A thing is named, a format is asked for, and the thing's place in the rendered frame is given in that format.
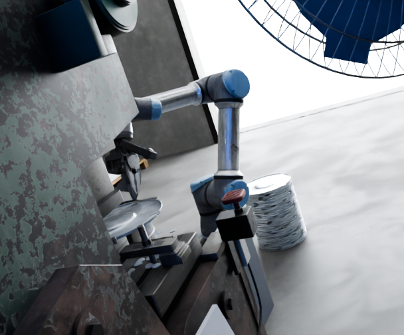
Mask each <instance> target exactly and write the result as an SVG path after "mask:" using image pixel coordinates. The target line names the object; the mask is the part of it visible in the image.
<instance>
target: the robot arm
mask: <svg viewBox="0 0 404 335"><path fill-rule="evenodd" d="M250 89H251V84H250V81H249V78H248V76H247V75H246V74H245V73H244V72H243V71H242V70H240V69H237V68H233V69H227V70H224V71H221V72H217V73H214V74H210V75H208V76H206V77H203V78H201V79H199V80H196V81H193V82H190V83H189V84H188V85H187V86H184V87H181V88H176V89H173V90H169V91H166V92H162V93H159V94H154V95H151V96H146V97H143V98H134V100H135V102H136V106H137V107H138V111H139V113H138V114H137V115H136V116H135V117H134V118H133V120H132V121H131V122H130V123H129V124H128V125H127V126H126V127H125V128H124V129H123V130H122V131H121V132H120V133H119V134H118V135H117V136H116V138H115V139H114V140H113V141H114V145H115V147H116V148H114V149H113V150H111V151H110V156H109V155H108V156H107V157H105V162H106V169H107V172H108V173H109V174H114V175H121V179H122V180H121V182H120V183H119V184H118V185H117V186H116V187H117V189H119V190H120V191H125V192H129V193H130V196H131V198H132V199H133V201H135V200H136V199H137V197H138V193H139V190H140V185H141V178H142V175H141V170H140V163H139V160H138V157H137V155H136V154H139V155H141V156H142V157H143V158H144V159H146V160H150V159H152V160H155V159H156V156H157V153H156V152H154V151H153V150H152V149H151V148H143V147H141V146H138V145H136V144H133V143H131V142H129V141H131V140H133V136H132V134H133V131H132V122H139V121H143V120H149V121H152V120H159V119H160V117H161V114H162V113H164V112H168V111H171V110H175V109H178V108H182V107H184V106H188V105H191V104H193V105H195V106H197V105H200V104H207V103H214V105H215V106H216V107H217V108H218V160H217V172H216V173H215V174H213V173H212V174H209V175H205V176H203V177H200V178H199V179H196V180H195V181H193V182H192V183H191V185H190V188H191V193H192V194H193V198H194V200H195V203H196V206H197V209H198V212H199V214H200V229H201V233H202V235H203V236H205V237H208V236H209V235H210V234H211V233H212V232H215V231H216V230H217V224H216V222H215V220H216V218H217V217H218V215H219V214H220V212H222V211H228V210H232V209H234V205H233V203H232V204H228V205H223V204H222V201H221V200H222V198H223V197H224V195H225V194H226V193H227V192H229V191H234V190H238V189H244V190H245V191H246V194H245V196H244V198H243V200H242V201H240V202H239V205H240V207H244V205H245V204H246V203H247V201H248V199H249V193H250V191H249V187H248V185H247V183H246V182H245V181H243V174H242V173H241V172H240V109H241V108H242V107H243V106H244V98H245V97H246V96H248V94H249V92H250ZM132 172H133V173H132Z"/></svg>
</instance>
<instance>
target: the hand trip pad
mask: <svg viewBox="0 0 404 335"><path fill-rule="evenodd" d="M245 194H246V191H245V190H244V189H238V190H234V191H229V192H227V193H226V194H225V195H224V197H223V198H222V200H221V201H222V204H223V205H228V204H232V203H233V205H234V208H235V210H238V209H240V205H239V202H240V201H242V200H243V198H244V196H245Z"/></svg>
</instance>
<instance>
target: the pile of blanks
mask: <svg viewBox="0 0 404 335"><path fill-rule="evenodd" d="M245 205H246V207H249V206H251V208H252V212H253V214H254V218H255V220H256V224H257V227H258V229H257V230H256V233H255V235H256V239H257V242H258V245H259V247H260V248H261V249H263V250H265V251H278V250H280V251H281V250H285V249H289V248H291V247H293V246H295V245H297V244H299V243H301V242H302V241H303V240H304V239H305V238H306V236H307V232H306V228H305V224H304V220H303V217H302V213H301V210H300V207H299V204H298V199H297V198H296V193H295V190H294V186H293V183H292V178H291V179H290V181H289V182H288V183H287V184H286V185H284V186H283V187H281V188H279V189H276V190H274V191H271V192H268V193H264V194H260V195H250V196H249V199H248V201H247V203H246V204H245Z"/></svg>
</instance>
